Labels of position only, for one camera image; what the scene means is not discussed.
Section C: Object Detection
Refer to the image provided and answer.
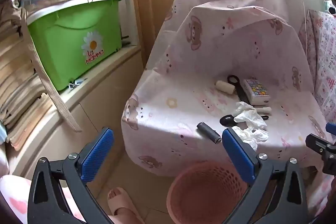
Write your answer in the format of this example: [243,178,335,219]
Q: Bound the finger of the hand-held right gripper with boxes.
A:
[325,122,336,136]
[305,134,336,174]

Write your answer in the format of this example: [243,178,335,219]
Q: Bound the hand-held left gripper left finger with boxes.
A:
[27,127,116,224]

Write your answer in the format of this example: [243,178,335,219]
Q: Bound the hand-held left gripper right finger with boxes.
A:
[222,127,309,224]

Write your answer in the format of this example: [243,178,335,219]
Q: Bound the black cylinder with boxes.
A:
[197,122,221,144]

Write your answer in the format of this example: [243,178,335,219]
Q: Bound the white tissue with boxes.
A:
[231,101,269,149]

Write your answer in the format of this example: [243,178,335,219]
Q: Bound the pink plastic waste basket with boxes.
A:
[167,160,250,224]

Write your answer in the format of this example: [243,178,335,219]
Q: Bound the bear print tissue pack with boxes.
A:
[241,78,271,106]

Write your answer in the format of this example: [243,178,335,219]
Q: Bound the cream thread roll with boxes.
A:
[215,80,236,94]

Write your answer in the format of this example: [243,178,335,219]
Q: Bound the black plastic spoon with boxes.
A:
[219,114,270,127]

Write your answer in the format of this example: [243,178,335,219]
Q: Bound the pink slipper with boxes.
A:
[107,187,139,216]

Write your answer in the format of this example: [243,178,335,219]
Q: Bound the white shelf unit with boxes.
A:
[0,0,145,182]

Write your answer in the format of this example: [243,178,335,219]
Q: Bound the foot in pink slipper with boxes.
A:
[109,189,145,224]

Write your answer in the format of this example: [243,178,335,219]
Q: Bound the pink floral printed blanket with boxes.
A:
[298,9,336,119]

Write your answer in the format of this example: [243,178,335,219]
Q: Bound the pink printed pajama pants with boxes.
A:
[0,174,87,224]

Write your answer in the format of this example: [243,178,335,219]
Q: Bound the stack of beige cloths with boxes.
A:
[0,1,53,151]

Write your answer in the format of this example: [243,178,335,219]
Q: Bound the pink bear print cloth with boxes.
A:
[121,0,328,177]

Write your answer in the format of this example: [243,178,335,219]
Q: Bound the green plastic storage box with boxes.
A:
[26,0,124,92]

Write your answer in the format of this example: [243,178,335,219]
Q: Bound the black tool with ring end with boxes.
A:
[227,75,250,104]

